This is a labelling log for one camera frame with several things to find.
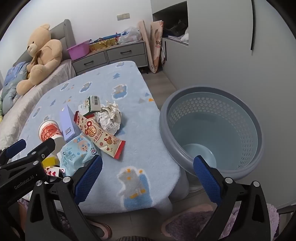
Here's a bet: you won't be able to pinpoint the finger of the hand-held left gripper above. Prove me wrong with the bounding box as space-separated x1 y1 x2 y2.
0 139 27 166
0 138 56 172

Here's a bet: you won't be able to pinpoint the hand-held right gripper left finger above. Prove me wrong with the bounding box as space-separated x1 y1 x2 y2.
24 155 103 241

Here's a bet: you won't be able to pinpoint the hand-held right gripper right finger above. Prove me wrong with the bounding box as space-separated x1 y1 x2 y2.
193 155 271 241

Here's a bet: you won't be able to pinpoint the small yellow container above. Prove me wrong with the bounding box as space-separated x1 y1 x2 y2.
42 156 59 167

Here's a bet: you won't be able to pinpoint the red white paper cup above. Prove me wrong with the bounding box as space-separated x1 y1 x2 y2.
38 120 67 160

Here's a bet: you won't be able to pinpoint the white box with red hearts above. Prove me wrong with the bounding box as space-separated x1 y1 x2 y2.
44 165 66 178

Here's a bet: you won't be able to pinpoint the blue wet wipes packet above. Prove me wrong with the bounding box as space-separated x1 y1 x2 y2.
57 133 101 176

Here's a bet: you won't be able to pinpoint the pale purple box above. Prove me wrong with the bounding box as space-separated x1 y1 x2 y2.
59 104 82 142

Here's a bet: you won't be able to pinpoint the beige red snack wrapper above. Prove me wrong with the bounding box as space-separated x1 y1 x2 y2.
73 111 126 160

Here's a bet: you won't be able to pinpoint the grey perforated plastic basket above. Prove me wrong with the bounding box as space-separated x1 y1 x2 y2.
159 86 264 193

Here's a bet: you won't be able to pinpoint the green white milk carton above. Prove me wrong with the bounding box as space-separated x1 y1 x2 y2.
78 95 102 116

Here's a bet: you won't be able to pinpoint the white paper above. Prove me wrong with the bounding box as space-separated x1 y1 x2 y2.
95 100 122 136

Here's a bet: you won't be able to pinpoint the purple fuzzy slipper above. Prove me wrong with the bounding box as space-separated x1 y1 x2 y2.
161 204 220 241

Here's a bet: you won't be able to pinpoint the pink slipper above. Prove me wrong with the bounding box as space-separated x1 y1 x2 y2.
87 219 113 240

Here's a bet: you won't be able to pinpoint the bed with beige quilted cover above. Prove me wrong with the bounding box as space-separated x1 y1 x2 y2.
0 59 77 149

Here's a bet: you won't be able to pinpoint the blue patterned pillow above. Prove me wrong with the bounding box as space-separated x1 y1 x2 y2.
0 61 30 116

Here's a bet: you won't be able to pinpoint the purple patterned pajama pants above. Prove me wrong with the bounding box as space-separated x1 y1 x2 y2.
229 203 280 239

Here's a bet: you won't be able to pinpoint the beige teddy bear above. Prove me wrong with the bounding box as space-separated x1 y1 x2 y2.
16 23 63 96

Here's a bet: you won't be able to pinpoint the purple plastic basin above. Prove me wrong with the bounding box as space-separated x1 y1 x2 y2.
67 40 91 61

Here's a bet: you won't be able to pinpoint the grey bed headboard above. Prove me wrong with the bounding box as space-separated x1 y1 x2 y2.
13 19 77 67

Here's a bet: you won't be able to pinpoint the gold foil gift box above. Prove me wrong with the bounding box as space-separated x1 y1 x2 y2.
89 38 119 52

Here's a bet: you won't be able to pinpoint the grey drawer chest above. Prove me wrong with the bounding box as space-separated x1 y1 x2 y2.
71 40 148 76

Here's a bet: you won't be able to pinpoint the colourful wrapping paper roll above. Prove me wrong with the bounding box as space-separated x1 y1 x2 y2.
94 33 122 44

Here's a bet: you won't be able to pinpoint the white wardrobe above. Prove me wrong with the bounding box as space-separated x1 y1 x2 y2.
150 0 296 210

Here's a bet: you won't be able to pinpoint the clear plastic bag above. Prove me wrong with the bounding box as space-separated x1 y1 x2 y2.
118 27 142 44

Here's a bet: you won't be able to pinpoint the cartoon printed pink mat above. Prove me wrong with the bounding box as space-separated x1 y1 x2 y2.
148 21 165 74

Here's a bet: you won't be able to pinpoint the plain pink foam mat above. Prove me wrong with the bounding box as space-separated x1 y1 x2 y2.
138 20 153 73

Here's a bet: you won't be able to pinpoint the dark bag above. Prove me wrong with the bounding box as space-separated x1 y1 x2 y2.
163 20 188 37

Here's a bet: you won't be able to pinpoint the black wardrobe handle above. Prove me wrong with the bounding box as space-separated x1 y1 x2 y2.
250 0 256 50

